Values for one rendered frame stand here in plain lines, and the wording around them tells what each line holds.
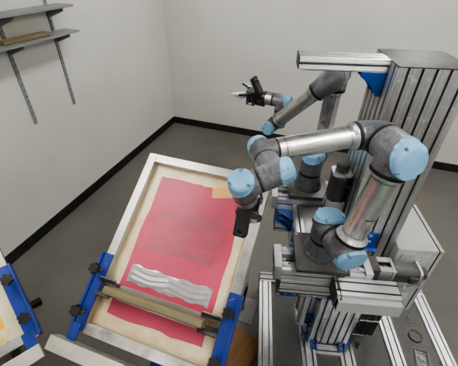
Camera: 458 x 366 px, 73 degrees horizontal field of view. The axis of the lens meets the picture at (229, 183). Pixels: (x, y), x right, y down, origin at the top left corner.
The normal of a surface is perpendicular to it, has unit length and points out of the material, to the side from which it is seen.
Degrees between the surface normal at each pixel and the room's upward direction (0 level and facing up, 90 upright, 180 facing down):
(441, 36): 90
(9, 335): 32
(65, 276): 0
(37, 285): 0
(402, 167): 83
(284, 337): 0
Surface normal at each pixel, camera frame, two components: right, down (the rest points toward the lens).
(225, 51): -0.33, 0.55
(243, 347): 0.02, -0.80
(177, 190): -0.16, -0.39
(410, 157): 0.24, 0.47
